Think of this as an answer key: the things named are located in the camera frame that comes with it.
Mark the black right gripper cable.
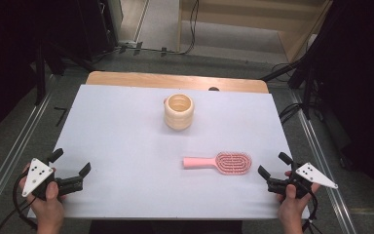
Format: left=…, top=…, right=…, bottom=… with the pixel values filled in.
left=301, top=189, right=323, bottom=234

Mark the black hanging cable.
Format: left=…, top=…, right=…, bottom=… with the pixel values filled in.
left=178, top=0, right=200, bottom=56

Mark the black curtain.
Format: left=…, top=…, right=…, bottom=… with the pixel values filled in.
left=0, top=0, right=120, bottom=147
left=288, top=0, right=374, bottom=213

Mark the pink hairbrush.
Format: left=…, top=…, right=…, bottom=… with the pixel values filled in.
left=183, top=151, right=252, bottom=176

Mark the wooden table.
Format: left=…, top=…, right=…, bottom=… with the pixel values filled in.
left=86, top=71, right=270, bottom=95

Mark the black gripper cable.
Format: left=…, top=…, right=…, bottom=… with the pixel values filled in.
left=0, top=171, right=39, bottom=234
left=301, top=189, right=323, bottom=234

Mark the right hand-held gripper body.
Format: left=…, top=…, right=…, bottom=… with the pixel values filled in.
left=266, top=162, right=339, bottom=199

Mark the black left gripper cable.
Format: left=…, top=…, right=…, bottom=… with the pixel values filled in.
left=0, top=171, right=39, bottom=234

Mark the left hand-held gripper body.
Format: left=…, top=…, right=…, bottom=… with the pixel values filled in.
left=21, top=158, right=85, bottom=201

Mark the cream ribbed cup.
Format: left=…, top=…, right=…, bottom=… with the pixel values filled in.
left=163, top=93, right=196, bottom=132

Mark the person's right hand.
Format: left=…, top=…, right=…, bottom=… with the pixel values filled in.
left=277, top=183, right=321, bottom=234

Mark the black floor cable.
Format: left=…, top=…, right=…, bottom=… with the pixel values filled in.
left=278, top=102, right=304, bottom=126

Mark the white table mat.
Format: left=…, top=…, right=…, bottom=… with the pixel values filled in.
left=28, top=84, right=310, bottom=220

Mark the person's left hand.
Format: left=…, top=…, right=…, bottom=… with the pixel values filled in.
left=19, top=164, right=66, bottom=234

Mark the light wooden cabinet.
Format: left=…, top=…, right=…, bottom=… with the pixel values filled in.
left=177, top=0, right=334, bottom=63

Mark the metal floor rail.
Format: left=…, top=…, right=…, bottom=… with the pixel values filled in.
left=286, top=89, right=358, bottom=234
left=0, top=76, right=55, bottom=225

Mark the black metal stand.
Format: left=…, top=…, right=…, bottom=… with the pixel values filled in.
left=300, top=58, right=317, bottom=121
left=33, top=40, right=48, bottom=106

